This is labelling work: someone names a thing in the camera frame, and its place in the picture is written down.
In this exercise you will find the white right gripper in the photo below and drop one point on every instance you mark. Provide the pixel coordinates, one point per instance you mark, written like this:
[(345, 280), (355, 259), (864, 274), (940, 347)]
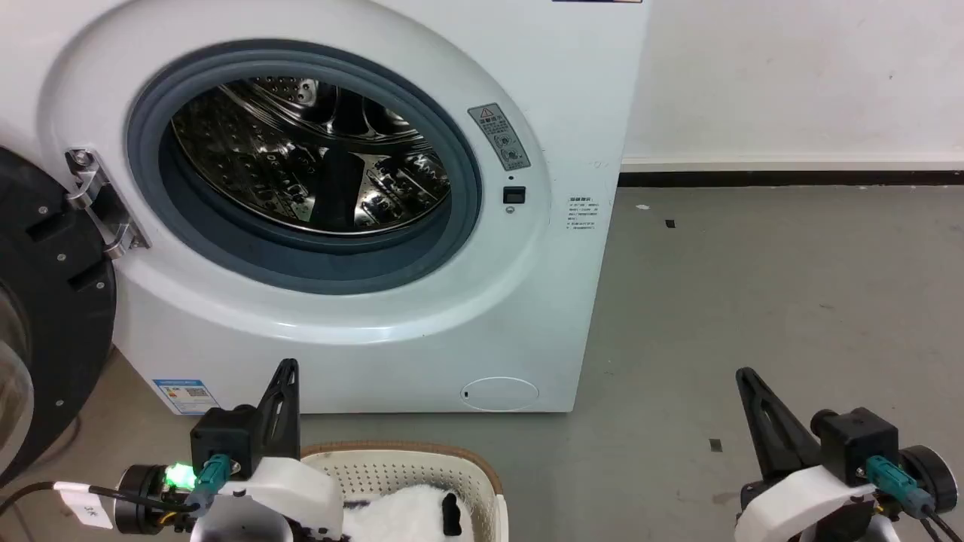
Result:
[(798, 508)]

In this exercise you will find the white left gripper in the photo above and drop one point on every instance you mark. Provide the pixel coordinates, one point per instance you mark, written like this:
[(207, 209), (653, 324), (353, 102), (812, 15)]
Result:
[(294, 489)]

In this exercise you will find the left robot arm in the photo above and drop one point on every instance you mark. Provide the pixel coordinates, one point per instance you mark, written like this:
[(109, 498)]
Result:
[(147, 500)]

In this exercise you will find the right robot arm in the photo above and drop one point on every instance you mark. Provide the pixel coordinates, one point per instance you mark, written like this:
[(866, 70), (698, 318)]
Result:
[(930, 478)]

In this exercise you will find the white and black plush toy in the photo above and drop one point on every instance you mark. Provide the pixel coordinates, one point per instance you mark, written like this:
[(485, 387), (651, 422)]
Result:
[(403, 516)]

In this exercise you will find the black washing machine door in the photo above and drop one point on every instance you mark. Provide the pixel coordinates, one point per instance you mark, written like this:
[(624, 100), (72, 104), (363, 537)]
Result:
[(53, 301)]

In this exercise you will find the stainless steel washing machine drum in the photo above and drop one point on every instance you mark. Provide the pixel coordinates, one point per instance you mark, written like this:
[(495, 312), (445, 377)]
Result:
[(301, 158)]

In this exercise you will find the blue energy label sticker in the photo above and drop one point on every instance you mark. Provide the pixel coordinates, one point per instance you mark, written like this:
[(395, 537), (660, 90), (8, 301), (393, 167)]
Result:
[(184, 396)]

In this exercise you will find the white laundry basket brown rim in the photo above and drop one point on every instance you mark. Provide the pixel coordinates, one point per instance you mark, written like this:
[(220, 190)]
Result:
[(392, 470)]

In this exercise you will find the white front-load washing machine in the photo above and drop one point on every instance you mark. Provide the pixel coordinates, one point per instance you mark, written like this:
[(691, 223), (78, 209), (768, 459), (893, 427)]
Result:
[(422, 331)]

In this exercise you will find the grey rubber door gasket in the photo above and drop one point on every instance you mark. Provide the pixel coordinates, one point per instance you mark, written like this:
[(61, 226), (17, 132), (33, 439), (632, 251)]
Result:
[(226, 248)]

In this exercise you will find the oval drain filter cover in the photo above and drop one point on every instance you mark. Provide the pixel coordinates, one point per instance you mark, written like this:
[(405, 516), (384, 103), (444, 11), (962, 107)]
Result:
[(499, 394)]

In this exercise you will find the metal door hinge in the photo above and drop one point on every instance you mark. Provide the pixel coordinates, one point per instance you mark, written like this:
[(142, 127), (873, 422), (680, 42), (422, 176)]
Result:
[(102, 203)]

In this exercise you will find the small printed text label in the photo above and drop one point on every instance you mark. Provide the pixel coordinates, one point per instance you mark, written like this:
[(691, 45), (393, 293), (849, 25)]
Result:
[(582, 213)]

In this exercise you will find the black door latch socket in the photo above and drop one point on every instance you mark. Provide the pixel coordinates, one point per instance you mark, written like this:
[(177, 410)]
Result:
[(514, 196)]

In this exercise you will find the grey warning sticker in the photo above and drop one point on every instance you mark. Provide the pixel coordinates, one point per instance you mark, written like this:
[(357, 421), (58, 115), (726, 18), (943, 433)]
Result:
[(499, 136)]

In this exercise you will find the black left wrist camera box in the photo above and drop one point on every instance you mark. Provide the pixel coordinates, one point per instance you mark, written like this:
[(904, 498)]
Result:
[(224, 436)]

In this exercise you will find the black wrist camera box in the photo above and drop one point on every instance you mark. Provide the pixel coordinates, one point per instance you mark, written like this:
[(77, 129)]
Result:
[(224, 436), (855, 440)]

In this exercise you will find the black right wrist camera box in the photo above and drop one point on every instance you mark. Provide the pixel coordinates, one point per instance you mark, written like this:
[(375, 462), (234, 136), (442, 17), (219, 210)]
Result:
[(855, 440)]

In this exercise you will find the black wall baseboard strip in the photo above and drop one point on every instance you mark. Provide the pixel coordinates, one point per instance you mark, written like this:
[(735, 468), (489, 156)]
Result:
[(791, 178)]

